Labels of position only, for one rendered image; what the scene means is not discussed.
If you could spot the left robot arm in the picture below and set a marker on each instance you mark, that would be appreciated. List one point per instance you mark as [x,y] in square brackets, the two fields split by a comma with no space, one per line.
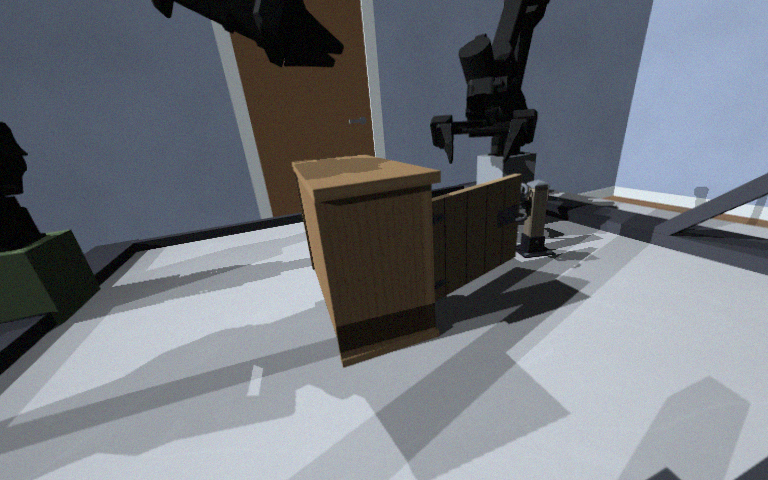
[17,227]

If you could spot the brown wooden cabinet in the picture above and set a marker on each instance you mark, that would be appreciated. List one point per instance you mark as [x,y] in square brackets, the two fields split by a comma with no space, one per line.
[384,251]

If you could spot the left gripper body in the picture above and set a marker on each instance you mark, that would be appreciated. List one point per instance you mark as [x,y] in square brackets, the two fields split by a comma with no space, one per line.
[237,15]

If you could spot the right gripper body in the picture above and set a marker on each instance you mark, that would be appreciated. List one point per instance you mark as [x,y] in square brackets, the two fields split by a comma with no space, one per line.
[485,117]

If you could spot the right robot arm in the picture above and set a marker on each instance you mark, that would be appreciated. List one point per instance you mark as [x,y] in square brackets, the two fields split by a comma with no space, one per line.
[516,25]

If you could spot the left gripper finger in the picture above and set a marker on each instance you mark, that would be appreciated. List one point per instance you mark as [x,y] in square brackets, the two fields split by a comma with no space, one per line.
[297,57]
[302,31]

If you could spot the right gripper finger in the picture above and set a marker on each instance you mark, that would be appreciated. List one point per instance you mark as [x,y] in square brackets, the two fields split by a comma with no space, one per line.
[518,131]
[446,130]

